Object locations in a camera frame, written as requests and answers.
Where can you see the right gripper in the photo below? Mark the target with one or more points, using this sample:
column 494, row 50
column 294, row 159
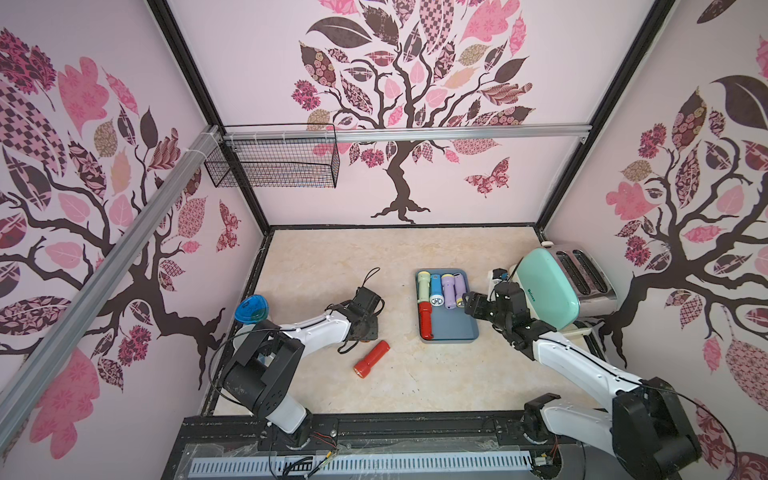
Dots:
column 487, row 305

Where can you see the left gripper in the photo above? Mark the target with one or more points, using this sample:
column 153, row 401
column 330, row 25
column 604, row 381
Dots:
column 373, row 331

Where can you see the purple flashlight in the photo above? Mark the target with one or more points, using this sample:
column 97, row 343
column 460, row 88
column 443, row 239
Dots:
column 460, row 287
column 449, row 290

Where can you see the red flashlight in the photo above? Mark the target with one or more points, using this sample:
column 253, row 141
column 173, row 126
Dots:
column 363, row 367
column 425, row 323

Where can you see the pale green flashlight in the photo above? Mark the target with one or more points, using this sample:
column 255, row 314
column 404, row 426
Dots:
column 423, row 286

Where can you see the blue flashlight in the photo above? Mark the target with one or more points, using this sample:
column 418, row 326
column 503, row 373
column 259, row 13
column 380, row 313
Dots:
column 436, row 291

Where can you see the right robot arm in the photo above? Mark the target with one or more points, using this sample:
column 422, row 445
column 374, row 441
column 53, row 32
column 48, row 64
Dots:
column 640, row 422

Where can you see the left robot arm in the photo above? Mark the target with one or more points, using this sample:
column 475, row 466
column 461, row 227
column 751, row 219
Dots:
column 266, row 357

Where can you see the blue-grey storage tray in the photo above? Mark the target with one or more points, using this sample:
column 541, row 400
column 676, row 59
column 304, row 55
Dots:
column 450, row 326

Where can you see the mint green toaster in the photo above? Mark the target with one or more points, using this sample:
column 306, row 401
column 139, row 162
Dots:
column 563, row 283

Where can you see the blue-lid printed cup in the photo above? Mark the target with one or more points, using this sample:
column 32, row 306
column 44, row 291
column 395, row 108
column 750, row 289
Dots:
column 252, row 310

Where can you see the white slotted cable duct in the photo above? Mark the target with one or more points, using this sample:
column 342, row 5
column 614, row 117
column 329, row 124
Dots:
column 358, row 465

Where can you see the black wire basket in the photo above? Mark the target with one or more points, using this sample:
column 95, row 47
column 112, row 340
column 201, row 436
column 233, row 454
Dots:
column 276, row 155

